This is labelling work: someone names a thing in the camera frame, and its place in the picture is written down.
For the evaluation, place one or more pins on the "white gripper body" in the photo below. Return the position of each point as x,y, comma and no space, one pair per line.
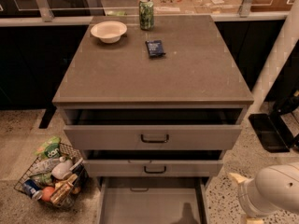
245,192

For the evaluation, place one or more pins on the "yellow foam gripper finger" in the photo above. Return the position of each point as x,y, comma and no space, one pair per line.
237,178

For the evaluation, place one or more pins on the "grey bottom drawer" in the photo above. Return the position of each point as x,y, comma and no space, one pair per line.
152,200

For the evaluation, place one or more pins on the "grey drawer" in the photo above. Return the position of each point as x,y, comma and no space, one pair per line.
152,200
178,163
152,137

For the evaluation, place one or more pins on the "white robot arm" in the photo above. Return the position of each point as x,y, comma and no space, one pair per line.
273,188

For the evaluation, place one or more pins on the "grey drawer cabinet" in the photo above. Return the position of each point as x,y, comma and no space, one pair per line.
196,82

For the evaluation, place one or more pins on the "grey middle drawer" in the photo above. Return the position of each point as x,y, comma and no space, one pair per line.
178,163

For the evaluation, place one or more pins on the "grey top drawer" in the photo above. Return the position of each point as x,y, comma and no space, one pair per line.
152,137

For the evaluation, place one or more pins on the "black floor tray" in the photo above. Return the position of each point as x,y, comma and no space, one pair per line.
273,133

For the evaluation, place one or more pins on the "dark blue snack packet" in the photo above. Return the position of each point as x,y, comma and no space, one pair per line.
155,48

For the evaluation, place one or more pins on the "brown snack box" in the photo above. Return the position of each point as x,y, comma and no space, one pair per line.
61,193

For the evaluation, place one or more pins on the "white bottle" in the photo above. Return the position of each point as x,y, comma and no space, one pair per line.
62,169

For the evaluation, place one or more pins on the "green chip bag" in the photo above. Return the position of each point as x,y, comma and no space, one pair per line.
49,149

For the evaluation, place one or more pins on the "orange fruit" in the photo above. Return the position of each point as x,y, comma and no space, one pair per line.
46,193

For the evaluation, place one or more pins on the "clear plastic water bottle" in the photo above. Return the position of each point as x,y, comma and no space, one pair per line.
44,166

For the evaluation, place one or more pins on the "white bowl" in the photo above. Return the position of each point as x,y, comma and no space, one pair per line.
109,31

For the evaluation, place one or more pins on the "green soda can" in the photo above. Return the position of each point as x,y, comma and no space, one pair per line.
146,14

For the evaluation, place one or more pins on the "blue soda can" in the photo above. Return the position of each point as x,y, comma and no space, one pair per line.
32,189

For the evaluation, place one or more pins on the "wire basket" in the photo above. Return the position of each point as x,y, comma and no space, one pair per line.
47,180

